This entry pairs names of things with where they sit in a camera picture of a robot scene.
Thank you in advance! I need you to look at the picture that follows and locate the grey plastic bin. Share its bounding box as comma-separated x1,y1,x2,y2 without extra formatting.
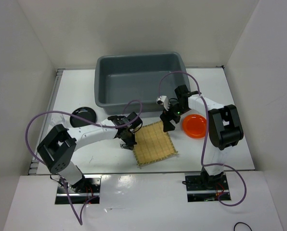
94,52,190,115

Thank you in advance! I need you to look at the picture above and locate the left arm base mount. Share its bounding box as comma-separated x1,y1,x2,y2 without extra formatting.
55,175,103,205

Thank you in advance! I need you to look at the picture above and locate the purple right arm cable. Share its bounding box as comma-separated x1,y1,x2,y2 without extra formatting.
158,71,247,207

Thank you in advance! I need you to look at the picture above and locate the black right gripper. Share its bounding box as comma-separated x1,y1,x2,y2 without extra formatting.
160,102,190,133

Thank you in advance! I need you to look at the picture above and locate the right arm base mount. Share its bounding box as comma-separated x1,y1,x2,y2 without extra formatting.
182,172,231,202

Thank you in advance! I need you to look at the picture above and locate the black round plate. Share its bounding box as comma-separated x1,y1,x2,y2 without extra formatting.
69,107,97,128

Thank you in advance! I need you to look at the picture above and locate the clear plastic cup upper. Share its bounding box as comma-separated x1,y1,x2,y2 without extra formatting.
50,113,67,126

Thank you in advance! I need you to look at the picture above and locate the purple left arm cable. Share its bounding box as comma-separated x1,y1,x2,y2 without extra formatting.
25,100,144,226

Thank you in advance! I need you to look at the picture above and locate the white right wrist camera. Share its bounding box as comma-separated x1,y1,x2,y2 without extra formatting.
157,95,170,111

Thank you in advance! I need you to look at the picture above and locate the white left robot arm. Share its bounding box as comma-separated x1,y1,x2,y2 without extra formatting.
37,112,143,193

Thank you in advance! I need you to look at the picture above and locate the woven bamboo mat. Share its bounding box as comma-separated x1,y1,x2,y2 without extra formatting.
133,121,178,167

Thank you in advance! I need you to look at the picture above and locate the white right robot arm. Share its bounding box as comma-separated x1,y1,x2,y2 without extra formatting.
157,85,244,189

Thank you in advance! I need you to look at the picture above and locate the aluminium table rail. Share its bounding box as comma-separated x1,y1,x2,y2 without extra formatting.
25,68,65,168

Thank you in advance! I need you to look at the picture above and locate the orange round plate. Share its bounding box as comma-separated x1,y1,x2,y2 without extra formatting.
182,114,207,139

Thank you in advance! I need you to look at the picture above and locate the black cable loop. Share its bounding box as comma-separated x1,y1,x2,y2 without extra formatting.
234,221,252,231

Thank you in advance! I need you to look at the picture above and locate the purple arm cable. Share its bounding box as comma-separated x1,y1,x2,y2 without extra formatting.
25,100,144,226
158,71,247,207

